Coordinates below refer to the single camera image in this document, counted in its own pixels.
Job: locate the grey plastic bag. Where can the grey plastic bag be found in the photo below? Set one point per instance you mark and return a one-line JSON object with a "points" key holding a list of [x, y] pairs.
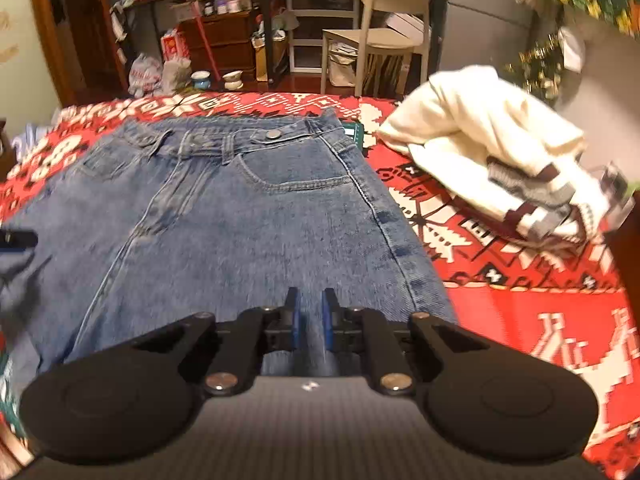
{"points": [[177, 75]]}

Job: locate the white tote bag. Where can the white tote bag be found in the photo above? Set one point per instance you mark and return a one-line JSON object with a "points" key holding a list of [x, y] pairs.
{"points": [[342, 67]]}

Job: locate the small Christmas tree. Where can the small Christmas tree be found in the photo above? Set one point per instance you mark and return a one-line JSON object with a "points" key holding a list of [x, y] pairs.
{"points": [[540, 70]]}

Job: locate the white teacup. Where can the white teacup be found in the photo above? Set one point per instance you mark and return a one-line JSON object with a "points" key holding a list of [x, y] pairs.
{"points": [[233, 80]]}

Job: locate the red patterned blanket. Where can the red patterned blanket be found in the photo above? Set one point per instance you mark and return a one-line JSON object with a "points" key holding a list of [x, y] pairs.
{"points": [[525, 300]]}

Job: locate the white red plastic bag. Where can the white red plastic bag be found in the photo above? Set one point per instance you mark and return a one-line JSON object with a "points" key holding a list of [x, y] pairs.
{"points": [[145, 77]]}

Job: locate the grey refrigerator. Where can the grey refrigerator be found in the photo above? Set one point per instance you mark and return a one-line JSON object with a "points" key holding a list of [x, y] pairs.
{"points": [[485, 10]]}

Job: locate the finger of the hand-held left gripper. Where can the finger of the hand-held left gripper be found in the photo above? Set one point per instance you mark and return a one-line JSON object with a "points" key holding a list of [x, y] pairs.
{"points": [[22, 240]]}

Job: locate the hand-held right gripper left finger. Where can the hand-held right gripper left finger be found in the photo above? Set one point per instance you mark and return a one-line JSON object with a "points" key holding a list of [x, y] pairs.
{"points": [[294, 322]]}

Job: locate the blue ceramic pot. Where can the blue ceramic pot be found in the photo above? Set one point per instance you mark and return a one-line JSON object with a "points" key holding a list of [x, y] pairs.
{"points": [[201, 81]]}

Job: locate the brown paper bag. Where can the brown paper bag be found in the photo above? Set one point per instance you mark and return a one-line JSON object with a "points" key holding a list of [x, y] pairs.
{"points": [[267, 57]]}

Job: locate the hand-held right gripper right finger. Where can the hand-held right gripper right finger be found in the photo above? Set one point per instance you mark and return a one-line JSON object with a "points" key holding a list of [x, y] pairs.
{"points": [[327, 322]]}

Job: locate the blue denim jeans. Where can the blue denim jeans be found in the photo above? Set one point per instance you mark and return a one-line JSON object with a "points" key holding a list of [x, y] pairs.
{"points": [[225, 220]]}

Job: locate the red carton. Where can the red carton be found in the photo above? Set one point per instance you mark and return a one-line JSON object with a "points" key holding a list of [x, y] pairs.
{"points": [[175, 46]]}

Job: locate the white hanging cloth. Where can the white hanging cloth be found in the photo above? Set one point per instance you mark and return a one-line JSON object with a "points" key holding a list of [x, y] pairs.
{"points": [[571, 50]]}

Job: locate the green cutting mat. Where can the green cutting mat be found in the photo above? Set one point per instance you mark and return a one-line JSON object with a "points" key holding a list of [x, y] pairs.
{"points": [[356, 135]]}

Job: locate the red broom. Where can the red broom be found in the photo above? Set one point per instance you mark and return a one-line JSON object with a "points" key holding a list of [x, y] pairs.
{"points": [[205, 40]]}

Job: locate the cream knit sweater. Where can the cream knit sweater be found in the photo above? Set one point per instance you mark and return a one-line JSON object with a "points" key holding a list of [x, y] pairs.
{"points": [[475, 110]]}

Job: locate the wooden drawer cabinet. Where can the wooden drawer cabinet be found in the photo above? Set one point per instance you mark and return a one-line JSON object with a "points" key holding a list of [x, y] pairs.
{"points": [[225, 35]]}

